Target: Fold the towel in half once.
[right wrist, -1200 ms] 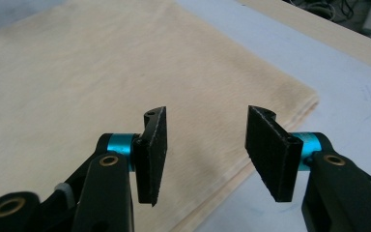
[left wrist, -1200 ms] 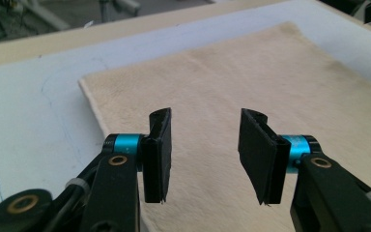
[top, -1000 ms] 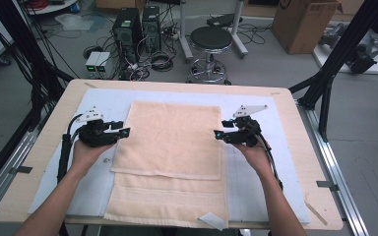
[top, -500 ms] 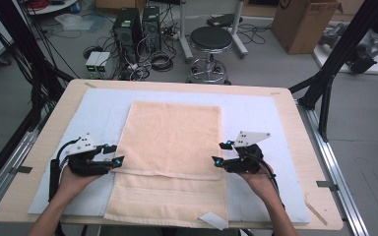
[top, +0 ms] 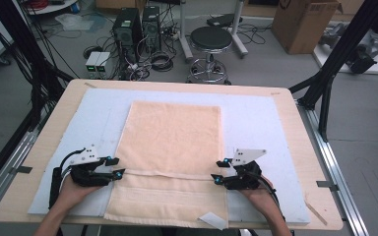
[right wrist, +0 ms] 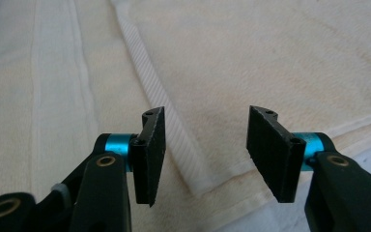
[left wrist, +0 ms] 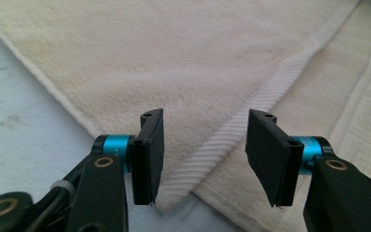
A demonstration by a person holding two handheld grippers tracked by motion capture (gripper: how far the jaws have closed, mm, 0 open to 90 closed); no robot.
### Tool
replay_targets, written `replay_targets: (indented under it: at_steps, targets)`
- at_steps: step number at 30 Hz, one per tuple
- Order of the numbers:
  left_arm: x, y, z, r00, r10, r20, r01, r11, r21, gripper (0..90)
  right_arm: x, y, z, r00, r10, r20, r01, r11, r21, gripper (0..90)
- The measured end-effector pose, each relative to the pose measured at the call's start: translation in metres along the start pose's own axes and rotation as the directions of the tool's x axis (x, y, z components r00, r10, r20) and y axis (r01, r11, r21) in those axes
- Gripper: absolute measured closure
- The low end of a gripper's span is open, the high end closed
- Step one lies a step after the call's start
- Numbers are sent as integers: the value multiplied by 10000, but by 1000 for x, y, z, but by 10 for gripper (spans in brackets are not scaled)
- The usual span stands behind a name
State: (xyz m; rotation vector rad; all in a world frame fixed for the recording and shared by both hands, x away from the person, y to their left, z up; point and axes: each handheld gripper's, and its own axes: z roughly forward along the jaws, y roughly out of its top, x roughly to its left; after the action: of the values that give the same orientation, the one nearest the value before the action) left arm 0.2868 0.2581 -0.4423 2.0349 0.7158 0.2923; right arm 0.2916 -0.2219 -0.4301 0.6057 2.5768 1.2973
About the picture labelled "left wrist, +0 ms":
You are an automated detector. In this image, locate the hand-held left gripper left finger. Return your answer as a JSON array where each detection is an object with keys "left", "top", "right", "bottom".
[{"left": 91, "top": 108, "right": 165, "bottom": 206}]

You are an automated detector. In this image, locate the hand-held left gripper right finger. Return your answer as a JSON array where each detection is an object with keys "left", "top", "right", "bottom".
[{"left": 244, "top": 108, "right": 334, "bottom": 208}]

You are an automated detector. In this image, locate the cream terry towel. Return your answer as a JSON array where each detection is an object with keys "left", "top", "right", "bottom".
[{"left": 0, "top": 0, "right": 371, "bottom": 232}]

